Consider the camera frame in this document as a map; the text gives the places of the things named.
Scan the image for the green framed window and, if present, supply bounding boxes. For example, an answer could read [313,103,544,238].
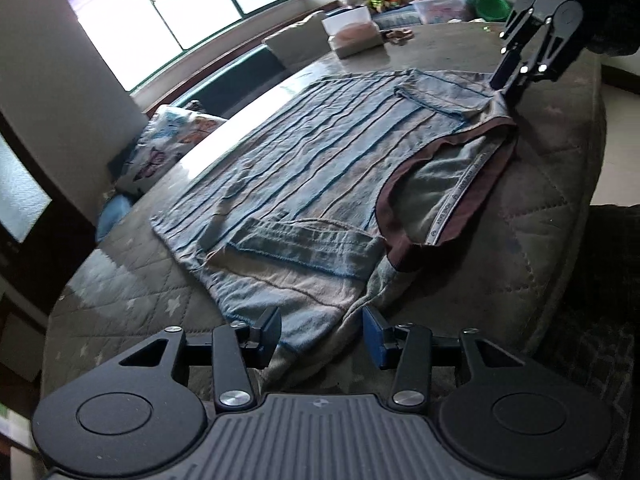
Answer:
[50,0,301,93]

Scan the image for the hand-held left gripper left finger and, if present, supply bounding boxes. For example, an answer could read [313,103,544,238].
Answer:
[119,306,283,409]

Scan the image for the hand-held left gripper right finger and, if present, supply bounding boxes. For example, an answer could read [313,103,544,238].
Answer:
[362,306,526,407]

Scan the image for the clear plastic storage box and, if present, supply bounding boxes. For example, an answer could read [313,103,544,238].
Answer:
[411,0,476,26]

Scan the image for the grey pillow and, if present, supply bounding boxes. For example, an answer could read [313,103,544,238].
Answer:
[262,10,333,72]

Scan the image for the white tissue pack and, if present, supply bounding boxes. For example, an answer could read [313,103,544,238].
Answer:
[321,6,383,58]

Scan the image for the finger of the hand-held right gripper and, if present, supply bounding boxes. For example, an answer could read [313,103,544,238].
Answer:
[505,20,576,111]
[489,7,537,92]

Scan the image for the green plastic basin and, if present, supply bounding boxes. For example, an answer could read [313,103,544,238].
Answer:
[472,0,512,23]

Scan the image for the blue striped shirt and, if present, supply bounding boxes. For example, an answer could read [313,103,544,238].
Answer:
[150,67,519,393]

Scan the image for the butterfly print pillow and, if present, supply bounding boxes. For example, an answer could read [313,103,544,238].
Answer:
[114,105,228,196]

